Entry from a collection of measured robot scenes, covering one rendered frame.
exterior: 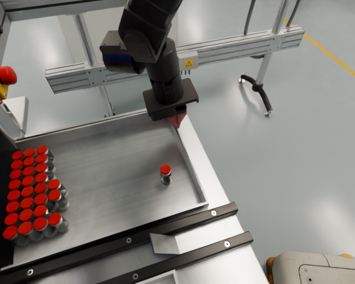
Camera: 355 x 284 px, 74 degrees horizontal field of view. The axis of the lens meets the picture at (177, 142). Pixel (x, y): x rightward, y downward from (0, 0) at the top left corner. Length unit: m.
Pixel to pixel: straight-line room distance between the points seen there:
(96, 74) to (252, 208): 1.17
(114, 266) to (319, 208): 1.35
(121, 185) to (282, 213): 1.17
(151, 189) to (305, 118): 1.71
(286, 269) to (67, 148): 0.93
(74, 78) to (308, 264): 1.41
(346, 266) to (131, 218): 0.96
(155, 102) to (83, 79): 1.03
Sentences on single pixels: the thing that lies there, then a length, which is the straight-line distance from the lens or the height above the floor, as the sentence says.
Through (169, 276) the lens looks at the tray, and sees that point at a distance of 0.42.
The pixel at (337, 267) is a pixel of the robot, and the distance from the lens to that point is 1.23.
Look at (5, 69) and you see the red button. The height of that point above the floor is 1.01.
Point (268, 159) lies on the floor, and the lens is 1.69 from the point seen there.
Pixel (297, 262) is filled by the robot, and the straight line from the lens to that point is 1.16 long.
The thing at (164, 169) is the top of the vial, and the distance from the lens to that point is 0.45.
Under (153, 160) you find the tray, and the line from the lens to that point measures 0.52.
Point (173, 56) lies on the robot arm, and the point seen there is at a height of 1.10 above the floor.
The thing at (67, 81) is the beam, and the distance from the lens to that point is 1.47.
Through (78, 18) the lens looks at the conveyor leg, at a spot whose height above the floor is 0.81.
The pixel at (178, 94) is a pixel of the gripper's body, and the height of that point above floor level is 1.02.
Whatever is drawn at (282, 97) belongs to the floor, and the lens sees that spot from 2.17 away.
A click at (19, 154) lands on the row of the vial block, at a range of 0.57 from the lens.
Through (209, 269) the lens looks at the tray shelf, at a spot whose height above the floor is 0.88.
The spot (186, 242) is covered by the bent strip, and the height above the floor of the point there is 0.88.
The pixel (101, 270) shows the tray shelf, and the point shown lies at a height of 0.88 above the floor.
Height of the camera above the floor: 1.31
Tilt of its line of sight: 52 degrees down
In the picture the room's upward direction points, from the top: straight up
